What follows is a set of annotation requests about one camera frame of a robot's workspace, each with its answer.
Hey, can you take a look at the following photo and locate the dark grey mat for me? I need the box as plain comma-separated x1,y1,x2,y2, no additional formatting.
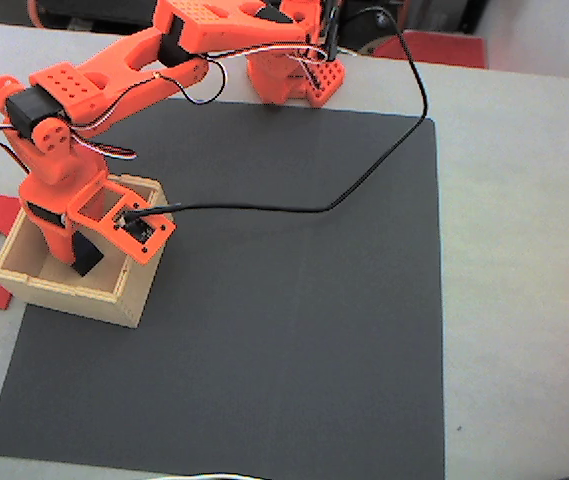
0,97,447,480

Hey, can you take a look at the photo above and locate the wooden box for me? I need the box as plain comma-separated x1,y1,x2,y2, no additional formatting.
0,173,171,330

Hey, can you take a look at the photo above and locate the orange cable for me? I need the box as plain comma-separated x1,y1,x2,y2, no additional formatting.
25,0,46,29

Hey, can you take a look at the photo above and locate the black background equipment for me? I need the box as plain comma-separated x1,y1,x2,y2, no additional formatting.
38,0,161,37

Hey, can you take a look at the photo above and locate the blue cube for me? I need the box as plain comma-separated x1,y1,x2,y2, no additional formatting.
70,230,106,278

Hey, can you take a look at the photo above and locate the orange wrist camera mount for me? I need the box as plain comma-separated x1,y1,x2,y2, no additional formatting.
69,174,178,265

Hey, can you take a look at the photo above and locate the black camera cable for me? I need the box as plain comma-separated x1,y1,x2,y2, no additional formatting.
122,5,431,225

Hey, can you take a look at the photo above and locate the red flat panel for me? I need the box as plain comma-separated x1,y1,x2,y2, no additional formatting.
370,29,490,71

